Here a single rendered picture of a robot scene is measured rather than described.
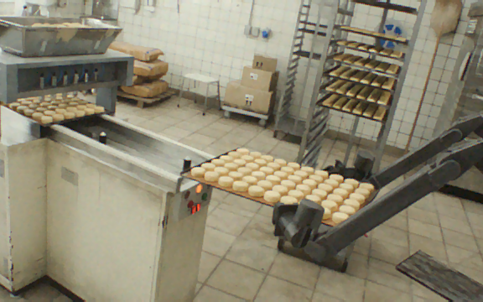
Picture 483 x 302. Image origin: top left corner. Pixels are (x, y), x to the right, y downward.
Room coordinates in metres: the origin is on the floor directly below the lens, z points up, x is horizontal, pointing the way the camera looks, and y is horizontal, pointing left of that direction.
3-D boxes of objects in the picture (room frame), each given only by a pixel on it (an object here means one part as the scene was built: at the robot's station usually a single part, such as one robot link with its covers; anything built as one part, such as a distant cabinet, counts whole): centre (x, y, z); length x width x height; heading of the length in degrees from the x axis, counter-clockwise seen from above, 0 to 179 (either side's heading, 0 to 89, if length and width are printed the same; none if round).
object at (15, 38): (1.92, 0.96, 1.25); 0.56 x 0.29 x 0.14; 155
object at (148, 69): (5.56, 1.52, 0.47); 0.72 x 0.42 x 0.17; 170
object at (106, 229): (1.70, 0.50, 0.45); 0.70 x 0.34 x 0.90; 65
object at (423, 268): (2.46, -1.54, 0.02); 0.60 x 0.40 x 0.03; 47
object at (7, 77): (1.92, 0.96, 1.01); 0.72 x 0.33 x 0.34; 155
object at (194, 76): (5.64, 0.75, 0.23); 0.45 x 0.45 x 0.46; 67
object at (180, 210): (1.55, 0.17, 0.77); 0.24 x 0.04 x 0.14; 155
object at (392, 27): (5.31, -1.45, 1.10); 0.41 x 0.17 x 1.10; 75
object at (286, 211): (1.06, -0.16, 0.99); 0.07 x 0.07 x 0.10; 19
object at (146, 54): (5.65, 1.74, 0.62); 0.72 x 0.42 x 0.17; 81
